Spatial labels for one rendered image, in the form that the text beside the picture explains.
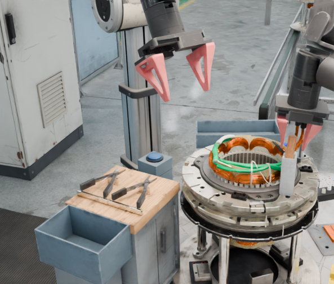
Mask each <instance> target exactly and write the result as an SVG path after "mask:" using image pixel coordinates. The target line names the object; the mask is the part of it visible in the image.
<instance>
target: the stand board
mask: <svg viewBox="0 0 334 284"><path fill-rule="evenodd" d="M118 167H119V170H118V172H120V171H123V170H125V169H126V170H125V171H124V172H123V173H121V174H119V175H118V176H117V178H118V183H119V185H118V186H117V185H113V190H112V191H111V192H110V194H109V195H108V196H107V197H106V198H107V199H110V200H112V195H111V194H112V193H114V192H116V191H118V190H120V189H122V188H124V187H125V188H128V187H131V186H133V185H136V184H138V183H141V182H143V181H144V180H145V179H146V178H147V177H148V176H150V178H149V180H153V179H155V178H157V180H155V181H153V182H152V183H150V184H149V185H148V187H150V195H148V194H146V197H145V201H144V203H143V204H142V206H141V207H140V208H139V209H141V210H142V216H140V215H136V214H133V213H131V212H128V211H124V210H121V209H118V208H115V207H111V206H108V205H105V204H103V203H100V202H96V201H93V200H90V199H87V198H83V197H80V196H78V195H77V194H76V195H75V196H74V197H73V198H71V199H70V200H69V201H67V202H66V203H65V205H66V206H67V205H68V204H70V205H73V206H76V207H79V208H82V209H84V210H87V211H91V212H94V213H96V214H99V215H102V216H106V217H108V218H111V219H114V220H118V221H121V222H123V223H126V224H129V225H130V233H131V234H136V233H137V232H138V231H139V230H140V229H141V228H142V227H143V226H144V225H145V224H146V223H147V222H148V221H149V220H150V219H151V218H152V217H153V216H154V215H155V214H156V213H157V212H158V211H159V210H160V209H161V208H162V207H163V206H164V205H165V204H167V203H168V202H169V201H170V200H171V199H172V198H173V197H174V196H175V195H176V194H177V193H178V192H179V191H180V182H178V181H173V180H170V179H165V178H163V177H159V176H155V175H151V174H147V173H144V172H140V171H136V170H132V169H129V168H125V167H121V166H117V165H116V166H114V167H113V168H112V169H111V170H109V171H108V172H107V173H105V174H104V175H103V176H105V175H107V174H111V173H113V172H114V171H115V170H116V169H117V168H118ZM108 184H109V183H108V179H105V180H103V181H99V182H97V183H96V184H95V185H93V186H91V187H89V188H87V189H85V190H83V191H84V192H87V193H91V194H94V195H96V196H100V197H103V191H104V189H105V188H106V187H107V185H108ZM140 195H141V193H140V192H139V188H137V189H135V190H131V191H129V192H127V194H126V195H124V196H122V197H120V198H118V199H116V200H115V201H116V202H119V203H122V204H125V205H129V206H132V207H135V208H137V206H136V202H137V200H138V199H139V197H140Z"/></svg>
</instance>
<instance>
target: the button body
mask: <svg viewBox="0 0 334 284"><path fill-rule="evenodd" d="M152 152H155V151H152ZM152 152H151V153H152ZM147 155H148V154H147ZM147 155H145V156H143V157H141V158H140V159H138V160H137V164H138V171H140V172H144V173H147V174H151V175H155V176H159V177H162V178H165V179H170V180H173V174H172V157H170V156H167V155H165V154H162V153H161V155H163V157H164V159H163V160H162V161H160V162H156V163H152V162H148V161H147V160H146V156H147Z"/></svg>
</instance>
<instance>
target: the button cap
mask: <svg viewBox="0 0 334 284"><path fill-rule="evenodd" d="M161 158H162V155H161V154H160V153H158V152H152V153H149V154H148V159H149V160H151V161H157V160H160V159H161Z"/></svg>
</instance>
